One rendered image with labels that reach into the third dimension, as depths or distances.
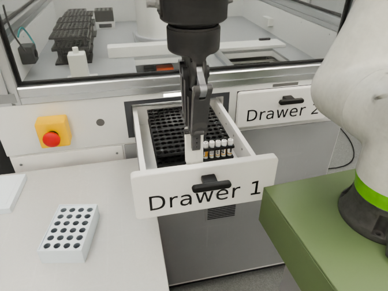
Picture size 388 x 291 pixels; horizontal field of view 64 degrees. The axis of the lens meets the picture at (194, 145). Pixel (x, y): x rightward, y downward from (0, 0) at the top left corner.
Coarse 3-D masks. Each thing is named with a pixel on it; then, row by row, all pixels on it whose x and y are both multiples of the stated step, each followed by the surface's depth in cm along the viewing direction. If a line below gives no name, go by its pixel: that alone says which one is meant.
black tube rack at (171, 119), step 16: (160, 112) 84; (176, 112) 85; (160, 128) 77; (176, 128) 77; (208, 128) 77; (160, 144) 71; (176, 144) 71; (160, 160) 70; (176, 160) 70; (208, 160) 71
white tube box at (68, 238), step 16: (64, 208) 69; (80, 208) 69; (96, 208) 69; (64, 224) 65; (80, 224) 65; (96, 224) 69; (48, 240) 62; (64, 240) 61; (80, 240) 61; (48, 256) 60; (64, 256) 60; (80, 256) 60
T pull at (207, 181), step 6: (210, 174) 60; (204, 180) 58; (210, 180) 58; (216, 180) 58; (228, 180) 58; (192, 186) 57; (198, 186) 57; (204, 186) 57; (210, 186) 57; (216, 186) 57; (222, 186) 58; (228, 186) 58; (198, 192) 57
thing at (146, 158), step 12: (132, 108) 87; (144, 108) 88; (156, 108) 89; (216, 108) 92; (144, 120) 90; (228, 120) 81; (144, 132) 87; (228, 132) 82; (240, 132) 76; (144, 144) 82; (240, 144) 74; (144, 156) 78; (240, 156) 75; (144, 168) 64; (156, 168) 74
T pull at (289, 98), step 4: (284, 96) 89; (288, 96) 89; (292, 96) 89; (280, 100) 87; (284, 100) 87; (288, 100) 87; (292, 100) 87; (296, 100) 88; (300, 100) 88; (280, 104) 87; (284, 104) 87; (288, 104) 88
